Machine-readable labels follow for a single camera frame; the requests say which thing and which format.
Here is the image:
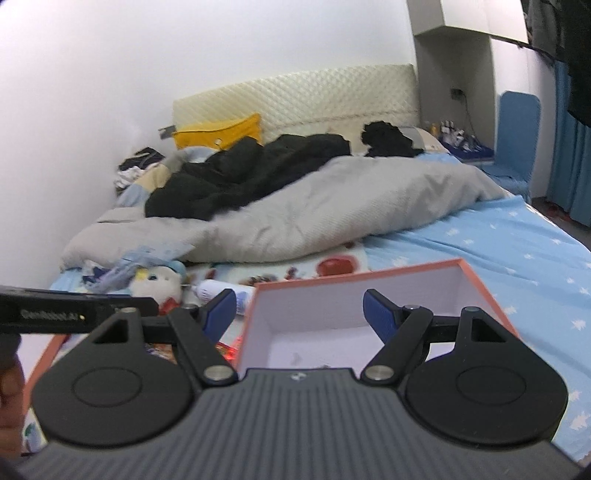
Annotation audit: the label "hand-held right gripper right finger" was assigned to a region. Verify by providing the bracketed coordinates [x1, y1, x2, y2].
[361, 289, 514, 384]

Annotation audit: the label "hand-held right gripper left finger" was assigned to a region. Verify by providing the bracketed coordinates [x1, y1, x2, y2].
[87, 289, 239, 387]

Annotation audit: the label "pink box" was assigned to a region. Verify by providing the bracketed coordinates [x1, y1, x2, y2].
[235, 258, 522, 376]

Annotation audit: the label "person's left hand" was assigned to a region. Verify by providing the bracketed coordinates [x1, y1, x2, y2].
[0, 355, 25, 459]

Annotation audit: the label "white bottle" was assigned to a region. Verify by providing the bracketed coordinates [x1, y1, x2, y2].
[191, 279, 257, 317]

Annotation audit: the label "white duck plush toy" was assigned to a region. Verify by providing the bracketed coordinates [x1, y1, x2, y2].
[130, 261, 190, 317]

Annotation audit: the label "grey duvet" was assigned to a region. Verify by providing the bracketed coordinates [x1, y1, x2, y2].
[60, 154, 514, 271]

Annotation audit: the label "black jacket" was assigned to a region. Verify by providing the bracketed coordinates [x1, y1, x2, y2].
[144, 134, 352, 221]

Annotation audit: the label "blue star bedsheet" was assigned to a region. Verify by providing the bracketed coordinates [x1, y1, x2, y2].
[364, 194, 591, 477]

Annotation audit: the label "pile of clothes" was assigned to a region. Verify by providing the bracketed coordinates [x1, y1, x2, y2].
[115, 147, 167, 190]

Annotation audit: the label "black cloth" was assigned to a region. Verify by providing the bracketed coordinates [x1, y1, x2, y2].
[360, 121, 424, 158]

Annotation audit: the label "yellow pillow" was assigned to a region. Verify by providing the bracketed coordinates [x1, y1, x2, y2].
[173, 113, 263, 151]

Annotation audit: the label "white pillow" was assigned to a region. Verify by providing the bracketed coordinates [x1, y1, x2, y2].
[401, 126, 450, 156]

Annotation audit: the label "cream quilted headboard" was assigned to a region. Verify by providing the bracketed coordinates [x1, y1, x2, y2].
[172, 64, 419, 145]

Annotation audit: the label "blue chair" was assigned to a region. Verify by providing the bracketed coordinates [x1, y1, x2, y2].
[480, 91, 542, 197]

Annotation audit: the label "blue curtain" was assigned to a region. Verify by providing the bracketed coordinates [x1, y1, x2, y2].
[547, 60, 591, 228]

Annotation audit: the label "white cabinet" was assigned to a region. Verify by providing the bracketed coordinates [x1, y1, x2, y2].
[406, 0, 500, 153]

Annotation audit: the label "dark hanging clothes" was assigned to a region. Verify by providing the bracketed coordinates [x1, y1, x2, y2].
[519, 0, 591, 128]

